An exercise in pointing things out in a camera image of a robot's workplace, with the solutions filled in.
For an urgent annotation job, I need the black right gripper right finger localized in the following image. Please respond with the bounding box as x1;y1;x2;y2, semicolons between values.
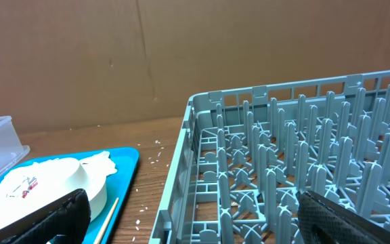
297;190;390;244

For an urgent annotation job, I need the red silver snack wrapper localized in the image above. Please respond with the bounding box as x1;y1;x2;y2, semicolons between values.
7;176;38;199

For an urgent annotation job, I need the white bowl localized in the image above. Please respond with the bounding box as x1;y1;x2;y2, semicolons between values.
81;161;107;221

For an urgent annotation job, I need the wooden chopstick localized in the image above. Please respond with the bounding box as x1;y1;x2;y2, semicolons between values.
93;197;119;244

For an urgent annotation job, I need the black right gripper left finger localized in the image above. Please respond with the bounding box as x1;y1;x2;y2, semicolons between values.
0;188;91;244

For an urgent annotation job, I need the teal plastic tray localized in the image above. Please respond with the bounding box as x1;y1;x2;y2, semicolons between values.
0;147;139;244

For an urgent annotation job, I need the white napkin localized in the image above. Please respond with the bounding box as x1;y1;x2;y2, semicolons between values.
0;152;116;229

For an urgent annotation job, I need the grey dishwasher rack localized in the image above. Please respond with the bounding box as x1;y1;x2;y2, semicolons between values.
150;70;390;243

